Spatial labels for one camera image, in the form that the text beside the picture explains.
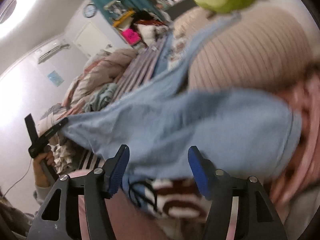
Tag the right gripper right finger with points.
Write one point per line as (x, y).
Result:
(218, 187)

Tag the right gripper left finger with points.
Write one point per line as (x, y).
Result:
(101, 184)

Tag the light blue denim pants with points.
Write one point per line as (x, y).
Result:
(242, 131)

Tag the grey star-print sleeve forearm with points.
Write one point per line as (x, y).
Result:
(41, 193)

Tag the striped Diet Coke blanket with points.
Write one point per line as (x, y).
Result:
(166, 198)

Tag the grey-green crumpled garment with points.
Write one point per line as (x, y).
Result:
(101, 98)

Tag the pink and beige duvet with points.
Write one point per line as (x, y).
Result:
(103, 68)

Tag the white door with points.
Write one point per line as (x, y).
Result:
(90, 40)

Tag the bright pink bag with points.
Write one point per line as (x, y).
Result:
(130, 36)

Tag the pink ribbed pillow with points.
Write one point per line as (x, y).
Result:
(265, 48)

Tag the yellow shelf unit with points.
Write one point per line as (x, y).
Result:
(118, 11)

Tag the white puffer jacket pile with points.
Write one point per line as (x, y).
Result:
(149, 33)

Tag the blue wall poster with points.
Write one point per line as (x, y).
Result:
(55, 78)

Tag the white wall air conditioner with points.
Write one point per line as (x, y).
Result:
(50, 49)

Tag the round wall clock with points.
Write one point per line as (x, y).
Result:
(89, 11)

